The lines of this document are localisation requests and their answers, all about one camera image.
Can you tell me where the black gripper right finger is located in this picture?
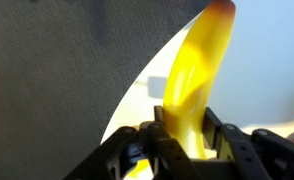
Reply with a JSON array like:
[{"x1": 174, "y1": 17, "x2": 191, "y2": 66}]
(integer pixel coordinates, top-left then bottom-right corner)
[{"x1": 202, "y1": 106, "x2": 294, "y2": 180}]

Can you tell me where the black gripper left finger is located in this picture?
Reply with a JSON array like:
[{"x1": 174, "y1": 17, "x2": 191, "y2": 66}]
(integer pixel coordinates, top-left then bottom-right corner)
[{"x1": 63, "y1": 105, "x2": 201, "y2": 180}]

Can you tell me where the yellow banana toy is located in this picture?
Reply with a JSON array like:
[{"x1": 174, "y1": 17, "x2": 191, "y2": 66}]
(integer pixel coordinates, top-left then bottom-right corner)
[{"x1": 125, "y1": 0, "x2": 237, "y2": 179}]

